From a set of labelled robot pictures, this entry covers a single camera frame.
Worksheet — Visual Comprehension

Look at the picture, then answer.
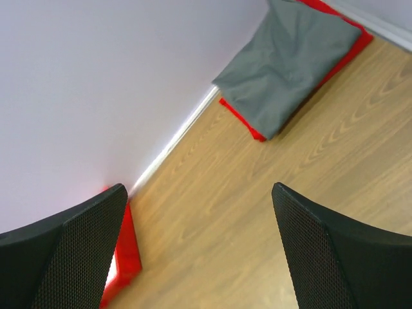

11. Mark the dark grey t shirt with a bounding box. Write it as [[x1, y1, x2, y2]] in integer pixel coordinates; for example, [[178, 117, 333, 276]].
[[211, 0, 361, 141]]

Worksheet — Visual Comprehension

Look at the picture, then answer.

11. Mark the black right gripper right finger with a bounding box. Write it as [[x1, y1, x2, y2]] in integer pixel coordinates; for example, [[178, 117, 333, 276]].
[[272, 182, 411, 308]]

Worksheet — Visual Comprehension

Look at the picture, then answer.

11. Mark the red plastic bin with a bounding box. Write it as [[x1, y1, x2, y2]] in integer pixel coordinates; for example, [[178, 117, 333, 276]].
[[99, 200, 142, 308]]

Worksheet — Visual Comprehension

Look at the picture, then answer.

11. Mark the folded red t shirt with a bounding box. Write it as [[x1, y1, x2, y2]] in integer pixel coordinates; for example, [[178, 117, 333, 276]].
[[218, 0, 375, 142]]

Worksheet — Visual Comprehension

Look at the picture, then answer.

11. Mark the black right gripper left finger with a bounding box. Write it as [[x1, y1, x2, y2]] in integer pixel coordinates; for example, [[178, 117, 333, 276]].
[[1, 183, 128, 308]]

